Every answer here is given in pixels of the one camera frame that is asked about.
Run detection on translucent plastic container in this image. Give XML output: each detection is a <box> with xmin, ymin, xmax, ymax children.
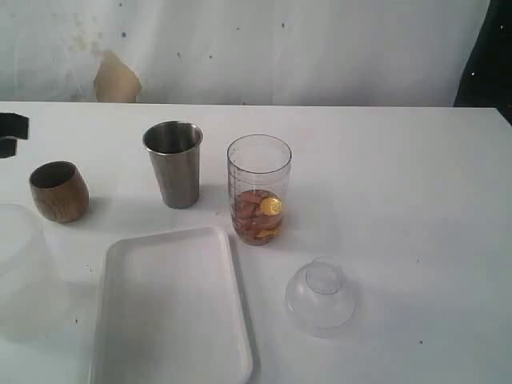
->
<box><xmin>1</xmin><ymin>204</ymin><xmax>69</xmax><ymax>343</ymax></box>

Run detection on clear dome shaker lid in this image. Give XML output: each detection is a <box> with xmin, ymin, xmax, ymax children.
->
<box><xmin>285</xmin><ymin>257</ymin><xmax>356</xmax><ymax>338</ymax></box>

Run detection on white rectangular tray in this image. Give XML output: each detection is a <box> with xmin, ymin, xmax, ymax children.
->
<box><xmin>89</xmin><ymin>226</ymin><xmax>253</xmax><ymax>383</ymax></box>

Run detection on clear plastic shaker cup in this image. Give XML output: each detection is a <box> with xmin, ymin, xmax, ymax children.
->
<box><xmin>227</xmin><ymin>134</ymin><xmax>292</xmax><ymax>246</ymax></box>

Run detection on gold coin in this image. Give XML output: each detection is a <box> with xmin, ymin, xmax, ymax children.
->
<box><xmin>259</xmin><ymin>196</ymin><xmax>283</xmax><ymax>216</ymax></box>

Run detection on white backdrop cloth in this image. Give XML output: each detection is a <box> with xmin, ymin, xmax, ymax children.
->
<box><xmin>1</xmin><ymin>1</ymin><xmax>490</xmax><ymax>106</ymax></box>

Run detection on stainless steel cup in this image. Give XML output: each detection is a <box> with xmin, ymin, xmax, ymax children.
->
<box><xmin>142</xmin><ymin>121</ymin><xmax>203</xmax><ymax>209</ymax></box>

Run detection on brown and yellow coins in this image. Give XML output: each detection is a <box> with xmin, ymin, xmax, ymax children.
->
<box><xmin>231</xmin><ymin>190</ymin><xmax>284</xmax><ymax>246</ymax></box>

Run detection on brown wooden cup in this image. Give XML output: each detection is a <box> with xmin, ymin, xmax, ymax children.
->
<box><xmin>29</xmin><ymin>161</ymin><xmax>90</xmax><ymax>223</ymax></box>

